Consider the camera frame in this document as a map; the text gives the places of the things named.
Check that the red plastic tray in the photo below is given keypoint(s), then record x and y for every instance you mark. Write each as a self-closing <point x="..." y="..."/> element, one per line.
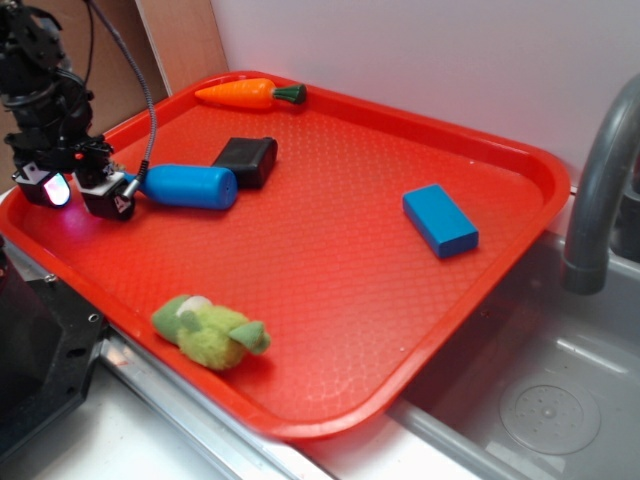
<point x="353" y="297"/>

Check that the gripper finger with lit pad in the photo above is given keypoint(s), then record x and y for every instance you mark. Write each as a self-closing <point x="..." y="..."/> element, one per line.
<point x="42" y="187"/>

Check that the blue toy bottle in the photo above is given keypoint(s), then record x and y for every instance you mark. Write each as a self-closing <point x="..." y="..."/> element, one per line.
<point x="201" y="187"/>

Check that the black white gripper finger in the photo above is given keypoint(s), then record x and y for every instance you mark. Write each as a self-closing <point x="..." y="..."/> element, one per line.
<point x="107" y="200"/>

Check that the grey faucet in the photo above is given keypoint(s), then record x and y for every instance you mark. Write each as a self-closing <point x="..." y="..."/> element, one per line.
<point x="605" y="214"/>

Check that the blue rectangular block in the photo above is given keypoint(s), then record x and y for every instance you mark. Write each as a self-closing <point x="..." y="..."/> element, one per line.
<point x="441" y="223"/>

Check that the green plush toy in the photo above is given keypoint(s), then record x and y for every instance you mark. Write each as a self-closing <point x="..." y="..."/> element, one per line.
<point x="210" y="335"/>

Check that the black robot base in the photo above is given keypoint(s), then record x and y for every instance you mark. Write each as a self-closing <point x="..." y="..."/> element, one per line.
<point x="50" y="340"/>

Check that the orange toy carrot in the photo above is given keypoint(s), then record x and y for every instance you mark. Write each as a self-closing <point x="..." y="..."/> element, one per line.
<point x="254" y="93"/>

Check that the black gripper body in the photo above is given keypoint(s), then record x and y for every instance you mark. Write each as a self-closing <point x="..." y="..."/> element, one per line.
<point x="34" y="153"/>

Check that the grey sink basin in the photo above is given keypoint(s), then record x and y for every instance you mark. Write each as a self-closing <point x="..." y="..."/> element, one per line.
<point x="538" y="382"/>

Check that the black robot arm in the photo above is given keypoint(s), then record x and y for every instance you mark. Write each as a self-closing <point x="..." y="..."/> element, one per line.
<point x="37" y="88"/>

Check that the black rectangular block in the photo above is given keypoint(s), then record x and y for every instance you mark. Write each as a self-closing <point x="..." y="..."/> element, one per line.
<point x="251" y="160"/>

